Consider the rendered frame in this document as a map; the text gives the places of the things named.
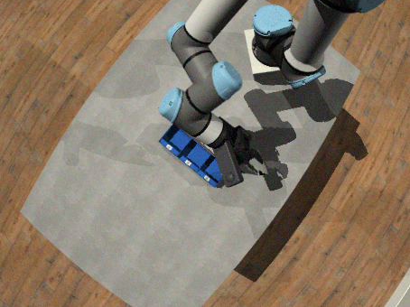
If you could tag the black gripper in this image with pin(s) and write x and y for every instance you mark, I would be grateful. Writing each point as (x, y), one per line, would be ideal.
(244, 154)

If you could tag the blue rack of bins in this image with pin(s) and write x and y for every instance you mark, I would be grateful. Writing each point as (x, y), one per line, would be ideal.
(193, 154)

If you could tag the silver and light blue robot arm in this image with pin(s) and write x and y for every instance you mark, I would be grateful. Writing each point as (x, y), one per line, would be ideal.
(298, 53)

